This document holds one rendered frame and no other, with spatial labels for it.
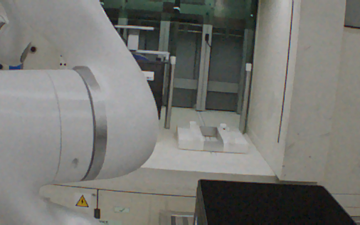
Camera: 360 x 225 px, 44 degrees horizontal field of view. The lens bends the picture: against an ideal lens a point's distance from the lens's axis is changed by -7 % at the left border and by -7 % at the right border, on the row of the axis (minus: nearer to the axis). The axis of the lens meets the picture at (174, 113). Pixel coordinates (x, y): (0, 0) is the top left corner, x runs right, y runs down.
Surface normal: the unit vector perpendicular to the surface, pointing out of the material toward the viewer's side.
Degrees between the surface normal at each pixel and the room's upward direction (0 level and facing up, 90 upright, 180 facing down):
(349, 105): 90
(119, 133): 84
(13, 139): 84
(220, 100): 90
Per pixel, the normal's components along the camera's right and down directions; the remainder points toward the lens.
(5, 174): 0.55, 0.22
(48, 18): -0.22, 0.74
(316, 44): 0.02, 0.19
